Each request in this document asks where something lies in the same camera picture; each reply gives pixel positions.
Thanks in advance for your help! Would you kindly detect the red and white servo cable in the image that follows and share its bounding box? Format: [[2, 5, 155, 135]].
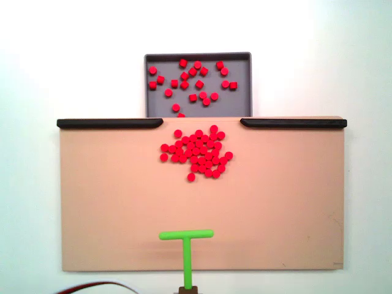
[[56, 280, 137, 294]]

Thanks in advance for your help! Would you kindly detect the grey plastic tray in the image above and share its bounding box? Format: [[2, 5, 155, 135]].
[[143, 51, 253, 118]]

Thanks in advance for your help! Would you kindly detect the green T-shaped pusher tool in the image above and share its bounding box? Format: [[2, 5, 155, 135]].
[[158, 228, 214, 294]]

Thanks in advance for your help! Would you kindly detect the beige flat board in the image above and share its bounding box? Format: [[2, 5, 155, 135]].
[[58, 115, 347, 273]]

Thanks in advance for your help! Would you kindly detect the black edge rail strip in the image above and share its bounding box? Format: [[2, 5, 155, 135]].
[[239, 118, 348, 129], [56, 118, 164, 129]]

